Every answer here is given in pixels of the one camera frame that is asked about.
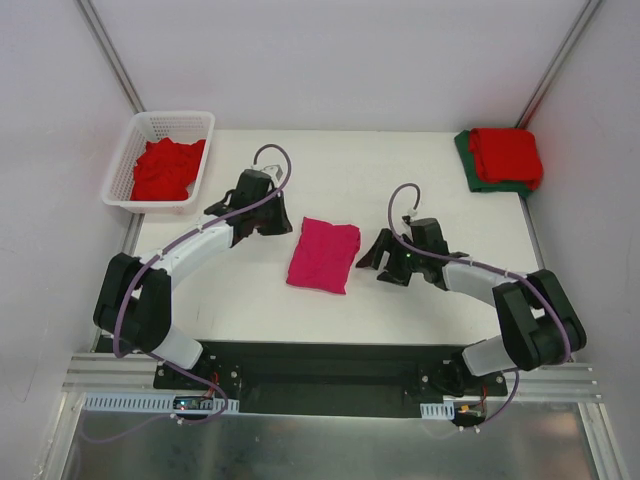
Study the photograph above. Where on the right white slotted cable duct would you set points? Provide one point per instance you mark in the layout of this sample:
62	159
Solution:
438	411

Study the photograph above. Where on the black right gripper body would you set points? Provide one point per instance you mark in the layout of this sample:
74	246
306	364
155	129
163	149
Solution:
395	259

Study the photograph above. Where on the white slotted cable duct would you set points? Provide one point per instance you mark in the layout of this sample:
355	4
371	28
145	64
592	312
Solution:
158	403
438	411

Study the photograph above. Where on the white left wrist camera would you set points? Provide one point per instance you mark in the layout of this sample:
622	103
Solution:
274	171

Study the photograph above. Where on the folded green t shirt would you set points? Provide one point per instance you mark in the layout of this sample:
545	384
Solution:
475	184

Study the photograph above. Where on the aluminium frame rail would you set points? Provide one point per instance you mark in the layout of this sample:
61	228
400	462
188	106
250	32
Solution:
103	372

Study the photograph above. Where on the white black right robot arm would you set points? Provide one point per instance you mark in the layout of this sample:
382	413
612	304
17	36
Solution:
538	324

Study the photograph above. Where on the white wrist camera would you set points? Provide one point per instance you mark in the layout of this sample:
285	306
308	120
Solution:
409	217
274	171

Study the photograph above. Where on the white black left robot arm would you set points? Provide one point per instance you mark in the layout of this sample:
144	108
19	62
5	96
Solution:
136	295

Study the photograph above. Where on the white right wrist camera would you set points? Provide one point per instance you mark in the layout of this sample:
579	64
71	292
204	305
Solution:
409	217

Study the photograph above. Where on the folded red t shirt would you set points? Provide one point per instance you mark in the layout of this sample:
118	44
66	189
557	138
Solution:
503	154

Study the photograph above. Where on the pink t shirt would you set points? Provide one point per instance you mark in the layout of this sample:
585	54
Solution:
323	256

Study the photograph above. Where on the crumpled red t shirt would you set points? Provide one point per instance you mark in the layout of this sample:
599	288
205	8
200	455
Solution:
165	170

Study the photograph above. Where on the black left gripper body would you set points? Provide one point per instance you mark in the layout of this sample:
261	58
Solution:
270	215

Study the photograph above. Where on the left white slotted cable duct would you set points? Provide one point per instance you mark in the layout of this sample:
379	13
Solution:
158	403

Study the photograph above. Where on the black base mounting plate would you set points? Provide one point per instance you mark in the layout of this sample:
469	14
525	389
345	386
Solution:
378	381

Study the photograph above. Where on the white plastic laundry basket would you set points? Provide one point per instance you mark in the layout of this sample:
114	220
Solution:
185	127

